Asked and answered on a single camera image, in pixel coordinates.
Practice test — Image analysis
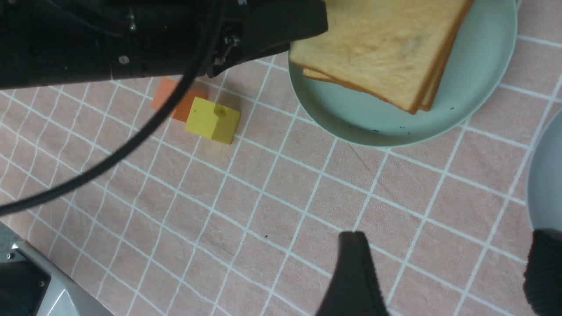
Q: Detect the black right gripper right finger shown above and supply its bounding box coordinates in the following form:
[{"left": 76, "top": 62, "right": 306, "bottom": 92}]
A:
[{"left": 522, "top": 229, "right": 562, "bottom": 316}]

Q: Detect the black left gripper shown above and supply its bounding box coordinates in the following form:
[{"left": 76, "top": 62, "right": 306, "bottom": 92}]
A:
[{"left": 107, "top": 0, "right": 328, "bottom": 79}]

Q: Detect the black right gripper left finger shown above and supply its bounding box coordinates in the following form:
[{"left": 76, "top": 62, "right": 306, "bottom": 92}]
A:
[{"left": 316, "top": 231, "right": 389, "bottom": 316}]

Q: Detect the toast slice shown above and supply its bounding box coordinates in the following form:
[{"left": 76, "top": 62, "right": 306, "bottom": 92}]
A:
[
  {"left": 288, "top": 0, "right": 472, "bottom": 115},
  {"left": 302, "top": 28, "right": 458, "bottom": 111}
]

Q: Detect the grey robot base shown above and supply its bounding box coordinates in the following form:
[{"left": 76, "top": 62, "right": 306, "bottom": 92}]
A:
[{"left": 0, "top": 223, "right": 112, "bottom": 316}]

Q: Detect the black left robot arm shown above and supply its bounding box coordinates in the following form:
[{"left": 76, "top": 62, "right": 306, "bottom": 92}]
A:
[{"left": 1, "top": 0, "right": 389, "bottom": 316}]

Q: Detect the orange block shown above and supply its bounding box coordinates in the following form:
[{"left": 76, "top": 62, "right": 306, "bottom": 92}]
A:
[{"left": 151, "top": 78, "right": 209, "bottom": 123}]

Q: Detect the grey egg plate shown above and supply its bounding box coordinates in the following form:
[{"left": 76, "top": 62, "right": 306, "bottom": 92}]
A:
[{"left": 526, "top": 111, "right": 562, "bottom": 233}]

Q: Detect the yellow block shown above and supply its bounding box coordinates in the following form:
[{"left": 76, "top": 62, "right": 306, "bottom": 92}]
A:
[{"left": 185, "top": 97, "right": 241, "bottom": 144}]

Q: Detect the pink checked tablecloth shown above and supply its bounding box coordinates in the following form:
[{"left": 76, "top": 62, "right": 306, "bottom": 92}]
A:
[{"left": 1, "top": 0, "right": 562, "bottom": 316}]

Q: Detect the green centre plate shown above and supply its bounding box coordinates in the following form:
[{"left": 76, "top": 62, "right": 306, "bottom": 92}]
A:
[{"left": 289, "top": 0, "right": 518, "bottom": 148}]

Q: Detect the black cable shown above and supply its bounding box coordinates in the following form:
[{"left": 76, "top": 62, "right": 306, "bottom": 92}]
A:
[{"left": 0, "top": 0, "right": 224, "bottom": 216}]

